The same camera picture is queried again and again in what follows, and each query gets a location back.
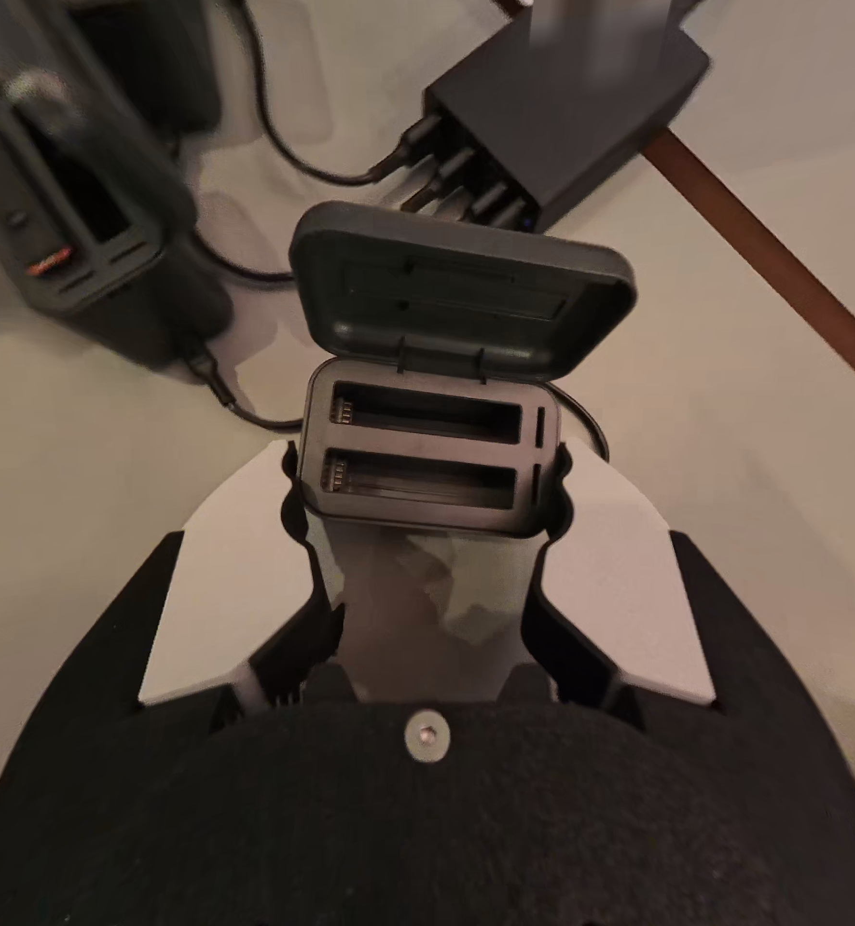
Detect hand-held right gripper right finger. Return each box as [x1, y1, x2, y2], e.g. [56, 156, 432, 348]
[522, 442, 719, 710]

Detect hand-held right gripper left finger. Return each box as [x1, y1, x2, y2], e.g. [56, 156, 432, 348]
[138, 442, 346, 710]

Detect red-edged black battery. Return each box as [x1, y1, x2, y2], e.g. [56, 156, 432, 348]
[27, 246, 77, 282]

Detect black usb hub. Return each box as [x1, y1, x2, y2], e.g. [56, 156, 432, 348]
[424, 0, 712, 234]

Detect black charging cable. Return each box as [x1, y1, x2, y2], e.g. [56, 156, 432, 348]
[550, 381, 612, 467]
[222, 0, 444, 189]
[186, 229, 301, 286]
[179, 330, 307, 435]

